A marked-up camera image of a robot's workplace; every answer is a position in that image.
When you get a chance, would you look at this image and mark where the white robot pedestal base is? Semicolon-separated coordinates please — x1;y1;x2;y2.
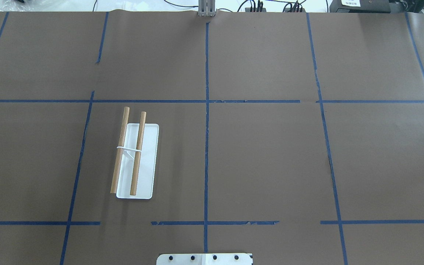
156;253;254;265

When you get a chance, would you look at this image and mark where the white towel rack with wooden bars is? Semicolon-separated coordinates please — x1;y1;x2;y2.
110;107;159;200

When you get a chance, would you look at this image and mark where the clear plastic wrap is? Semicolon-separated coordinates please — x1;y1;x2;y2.
0;0;98;12

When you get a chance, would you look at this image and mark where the aluminium frame post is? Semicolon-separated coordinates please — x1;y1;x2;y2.
198;0;217;17

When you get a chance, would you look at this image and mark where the black monitor stand device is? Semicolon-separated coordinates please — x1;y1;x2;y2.
329;0;424;14

